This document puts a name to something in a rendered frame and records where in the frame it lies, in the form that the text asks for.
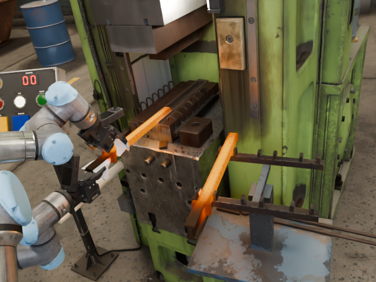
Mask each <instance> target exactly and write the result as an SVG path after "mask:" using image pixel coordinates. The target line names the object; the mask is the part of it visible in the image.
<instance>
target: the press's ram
mask: <svg viewBox="0 0 376 282"><path fill-rule="evenodd" d="M89 2H90V6H91V10H92V14H93V19H94V22H95V25H110V24H112V25H147V24H149V26H164V25H166V24H168V23H170V22H172V21H174V20H176V19H178V18H180V17H182V16H184V15H186V14H188V13H190V12H192V11H193V10H195V9H197V8H199V7H201V6H203V5H205V4H207V3H208V0H89Z"/></svg>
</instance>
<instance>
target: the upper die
mask: <svg viewBox="0 0 376 282"><path fill-rule="evenodd" d="M208 9H209V8H208V4H205V5H203V6H201V7H199V8H197V9H195V10H193V11H192V12H190V13H188V14H186V15H184V16H182V17H180V18H178V19H176V20H174V21H172V22H170V23H168V24H166V25H164V26H149V24H147V25H112V24H110V25H106V29H107V34H108V37H109V41H110V46H111V50H112V51H115V52H126V53H144V54H158V53H159V52H161V51H163V50H165V49H166V48H168V47H169V46H171V45H173V44H174V43H176V42H178V41H179V40H181V39H183V38H184V37H186V36H187V35H190V34H191V33H192V32H194V31H196V30H197V29H199V28H201V27H203V26H204V25H206V24H208V23H209V22H211V21H212V14H211V13H208Z"/></svg>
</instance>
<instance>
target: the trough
mask: <svg viewBox="0 0 376 282"><path fill-rule="evenodd" d="M202 83H204V81H197V82H196V83H195V84H194V85H192V86H191V87H190V88H189V89H188V90H186V91H185V92H184V93H183V94H181V95H180V96H179V97H178V98H177V99H175V100H174V101H173V102H172V103H170V104H169V105H168V106H167V107H170V108H171V109H173V108H174V107H175V106H176V105H177V104H178V103H180V102H181V101H182V100H183V99H184V98H185V97H187V96H188V95H189V94H190V93H191V92H192V91H194V90H195V89H196V88H198V87H199V86H200V85H201V84H202Z"/></svg>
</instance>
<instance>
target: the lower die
mask: <svg viewBox="0 0 376 282"><path fill-rule="evenodd" d="M197 81H204V83H202V84H201V85H200V86H199V87H198V88H196V89H195V90H194V91H192V92H191V93H190V94H189V95H188V96H187V97H185V98H184V99H183V100H182V101H181V102H180V103H178V104H177V105H176V106H175V107H174V108H173V109H171V110H170V111H169V112H168V113H167V114H166V115H164V116H163V117H162V118H160V119H159V120H158V121H157V125H155V126H154V127H153V128H152V129H151V130H149V131H148V132H147V133H145V134H144V135H143V136H142V137H143V138H149V139H155V140H160V141H164V140H167V142H169V143H173V142H174V141H175V140H176V139H177V138H178V137H179V136H178V137H176V138H175V137H174V136H173V135H172V133H173V131H174V130H175V122H174V119H172V118H169V121H167V118H168V117H169V116H172V117H174V118H175V119H176V124H177V127H179V126H180V125H181V116H180V114H179V113H175V115H173V113H174V112H175V111H179V112H180V113H181V114H182V119H183V121H185V120H186V119H187V113H186V109H185V108H183V107H182V108H181V110H179V109H180V107H181V106H185V107H186V108H187V110H188V115H189V116H190V115H192V106H191V104H190V103H187V104H186V105H185V102H186V101H190V99H191V97H193V96H194V97H197V98H198V100H199V106H201V105H202V104H203V98H202V95H201V94H199V93H198V94H197V96H195V95H196V93H197V92H200V90H201V89H202V88H206V89H207V90H208V92H209V98H210V97H211V96H212V95H215V94H216V93H218V92H219V88H218V82H209V80H205V79H198V80H197ZM197 81H191V80H188V81H187V82H183V81H181V82H180V83H179V84H177V85H176V86H174V87H173V88H172V89H170V91H168V92H167V93H165V95H163V96H161V97H160V98H159V99H158V100H156V101H155V102H154V103H153V104H151V105H149V106H148V107H147V108H146V109H144V110H143V111H142V113H139V114H138V115H137V116H135V117H134V118H132V119H131V120H130V121H129V125H130V129H131V132H133V131H134V130H135V129H137V128H138V127H139V126H141V125H142V124H143V123H144V122H146V121H147V120H148V119H150V118H151V117H152V116H153V115H154V114H156V113H157V112H159V110H161V109H162V108H164V107H167V106H168V105H169V104H170V103H172V102H173V101H174V100H175V99H177V98H178V97H179V96H180V95H181V94H183V93H184V92H185V91H186V90H188V89H189V88H190V87H191V86H192V85H194V84H195V83H196V82H197ZM201 93H202V94H203V96H204V102H205V101H206V100H207V97H208V95H207V91H206V90H202V92H201ZM190 102H192V104H193V106H194V111H196V110H197V108H198V103H197V100H196V99H195V98H192V101H190ZM147 135H148V136H149V137H147Z"/></svg>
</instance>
